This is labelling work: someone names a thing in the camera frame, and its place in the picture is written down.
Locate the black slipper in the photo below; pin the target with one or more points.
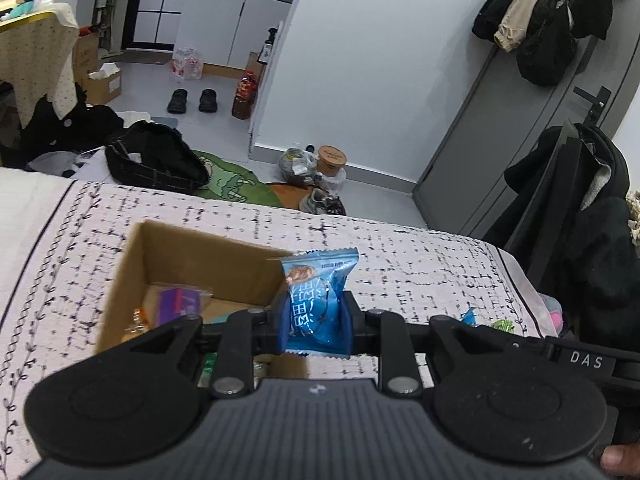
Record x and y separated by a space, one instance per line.
178 101
208 101

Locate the hanging beige garment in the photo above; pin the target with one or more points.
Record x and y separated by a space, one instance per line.
522 15

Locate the brown paper bucket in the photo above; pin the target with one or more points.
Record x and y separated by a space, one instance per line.
331 160

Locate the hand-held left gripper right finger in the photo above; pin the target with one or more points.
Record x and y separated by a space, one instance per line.
346 325

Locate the white patterned blanket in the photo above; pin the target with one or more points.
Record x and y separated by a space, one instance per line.
400 270

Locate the white bed sheet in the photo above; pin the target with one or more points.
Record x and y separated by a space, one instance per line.
20 210

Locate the small purple snack packet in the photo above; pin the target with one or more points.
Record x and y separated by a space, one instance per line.
180 302

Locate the hanging black coats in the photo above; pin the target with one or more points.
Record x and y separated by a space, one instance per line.
545 55

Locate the cream dotted tablecloth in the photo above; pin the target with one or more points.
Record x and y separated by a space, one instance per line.
45 60

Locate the orange floor mat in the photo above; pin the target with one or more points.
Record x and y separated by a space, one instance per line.
285 195

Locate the plastic bag of rubbish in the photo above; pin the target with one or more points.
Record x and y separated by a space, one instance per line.
297 166

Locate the black spray bottle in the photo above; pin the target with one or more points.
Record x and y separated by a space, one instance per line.
267 47

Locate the small yellow orange snack packet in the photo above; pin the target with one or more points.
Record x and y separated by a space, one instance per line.
134 325

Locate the black grid glass door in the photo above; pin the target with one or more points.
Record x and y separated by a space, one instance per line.
155 10

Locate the grey sneaker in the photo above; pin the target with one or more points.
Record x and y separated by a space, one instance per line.
322 204

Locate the dark chair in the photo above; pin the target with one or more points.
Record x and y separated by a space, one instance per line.
555 200

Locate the black coat on chair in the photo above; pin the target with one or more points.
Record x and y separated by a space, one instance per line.
600 270

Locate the clear plastic tub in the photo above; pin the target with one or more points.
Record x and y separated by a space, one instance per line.
334 182

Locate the white cabinet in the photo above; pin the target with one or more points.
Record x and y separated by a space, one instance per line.
225 30

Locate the tall brown cardboard box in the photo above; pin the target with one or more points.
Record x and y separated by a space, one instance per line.
86 55

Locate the person's right hand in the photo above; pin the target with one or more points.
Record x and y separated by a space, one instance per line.
622 460

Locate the small blue snack packet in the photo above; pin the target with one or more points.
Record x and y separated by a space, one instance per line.
468 317

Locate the pink soft item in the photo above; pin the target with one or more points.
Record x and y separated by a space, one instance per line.
555 315

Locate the black clothes pile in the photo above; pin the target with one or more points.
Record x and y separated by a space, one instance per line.
55 135

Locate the green rug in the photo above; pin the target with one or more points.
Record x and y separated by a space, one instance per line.
232 180

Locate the small cardboard box with paper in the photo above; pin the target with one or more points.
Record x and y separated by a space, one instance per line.
105 87

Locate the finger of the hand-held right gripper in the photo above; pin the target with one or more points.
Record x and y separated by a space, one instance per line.
515 342

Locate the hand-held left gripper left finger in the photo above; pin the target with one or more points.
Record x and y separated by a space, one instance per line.
283 330

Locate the pink pack of water bottles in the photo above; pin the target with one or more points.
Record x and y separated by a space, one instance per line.
187 64

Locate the black bag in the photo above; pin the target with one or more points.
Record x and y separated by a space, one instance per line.
155 160

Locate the red label oil bottle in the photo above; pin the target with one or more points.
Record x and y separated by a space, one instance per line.
244 97

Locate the grey door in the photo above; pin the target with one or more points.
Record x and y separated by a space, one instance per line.
475 160

